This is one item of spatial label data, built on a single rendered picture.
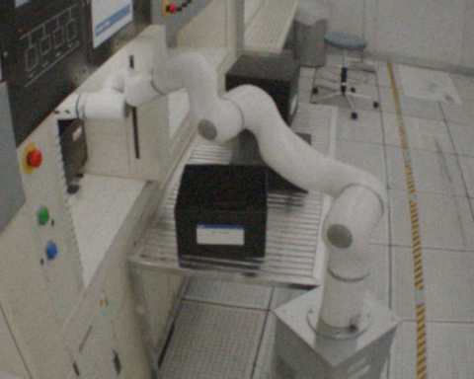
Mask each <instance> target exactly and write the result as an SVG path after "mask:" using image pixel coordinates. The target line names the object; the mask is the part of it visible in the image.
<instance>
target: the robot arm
mask: <svg viewBox="0 0 474 379"><path fill-rule="evenodd" d="M217 81H218V74H217V71H216V68H215V67H214V65H213V64H212V63H211V61H210V59H208V58H206V57H205V56H204V55H203V54H201V53H197V52H194V51H186V52H183V53H180V54H178V55H176V56H174V57H172V58H169V59H167V60H165V61H163V62H161V63H159V64H157V65H156V66H154V67H152V68H150V69H148V70H146V71H144V72H142V73H140V74H139V73H138V71H136V70H133V69H132V68H130V67H125V68H122V69H119V70H117V71H115V72H113V73H111V74H110V75H109V76H108V77H107V79H106V81H105V82H104V84H103V87H102V90H101V92H99V93H83V94H82V95H77V94H74V95H71V96H70V97H69V98H67V99H66V100H65V101H64V102H63V103H61V104H60V105H59V107H58V108H57V109H55V110H54V117H56V119H67V118H73V117H78V118H80V119H90V120H99V119H100V120H109V121H126V120H128V118H129V116H130V113H131V106H134V107H135V106H142V105H145V104H148V103H150V102H153V101H155V100H158V99H160V98H163V97H165V96H168V95H170V94H172V93H174V92H177V91H179V90H182V89H185V90H186V91H187V94H188V97H189V103H190V110H191V117H192V125H193V127H194V129H195V131H196V132H197V134H198V135H199V136H200V137H201V138H203V139H204V140H206V141H207V142H210V143H223V142H226V141H228V140H230V139H231V138H233V137H234V136H236V135H237V134H238V133H240V132H241V131H242V130H244V129H248V130H250V131H251V132H253V134H254V135H255V137H256V139H257V141H258V144H259V146H260V150H261V154H262V157H263V158H264V160H265V161H266V162H267V163H268V164H269V165H270V166H271V167H272V168H273V170H275V171H276V172H277V173H278V174H280V175H281V176H282V177H284V178H285V179H287V180H288V181H289V182H291V183H293V184H294V185H296V186H298V187H300V188H302V189H305V190H313V191H319V192H323V193H326V194H329V195H330V196H332V197H334V198H335V199H336V200H335V201H334V202H333V204H332V205H331V206H330V208H329V210H328V212H327V214H326V216H325V219H324V222H323V226H322V228H321V239H322V241H323V243H324V245H325V246H326V247H327V248H328V250H329V257H328V260H327V268H326V277H325V286H324V287H323V295H322V296H320V297H318V298H317V299H315V300H314V301H313V302H312V303H311V304H310V305H309V307H308V311H307V320H308V322H309V325H310V327H311V328H312V329H313V330H314V331H316V332H317V334H320V335H322V336H323V337H327V338H330V339H337V340H344V339H349V338H353V337H356V336H359V335H360V334H361V333H363V332H364V331H365V330H366V329H367V328H368V327H369V325H370V321H371V314H372V312H371V310H370V308H369V307H370V306H369V305H368V304H367V303H366V302H365V301H364V297H365V291H366V287H367V285H368V281H369V276H370V270H371V264H372V256H373V252H372V249H371V248H370V246H368V245H369V241H370V238H371V235H372V232H373V230H374V229H375V227H376V226H377V224H378V223H379V221H380V219H381V218H382V217H383V214H384V212H385V211H386V208H387V205H388V200H389V198H388V193H387V190H386V188H385V185H384V184H383V183H382V182H381V181H380V180H379V179H378V178H376V177H375V176H374V175H372V174H370V173H369V172H367V171H364V170H362V169H359V168H357V167H354V166H351V165H348V164H345V163H342V162H339V161H336V160H333V159H330V158H328V157H326V156H324V155H323V154H321V153H320V152H318V151H316V150H315V149H314V148H312V147H311V146H310V145H308V144H307V143H306V142H305V141H304V140H303V139H302V138H301V137H299V136H298V135H297V134H295V133H294V132H293V131H292V130H291V129H290V128H289V127H288V126H287V125H286V123H285V122H284V121H282V119H281V118H280V116H279V114H278V111H277V108H276V105H275V104H274V102H273V101H272V99H271V98H270V97H269V96H268V95H267V94H266V93H265V92H264V91H262V90H261V89H259V88H257V87H254V86H250V85H244V86H240V87H238V88H236V89H234V90H232V91H230V92H228V93H227V94H225V95H223V96H222V97H220V98H218V96H217Z"/></svg>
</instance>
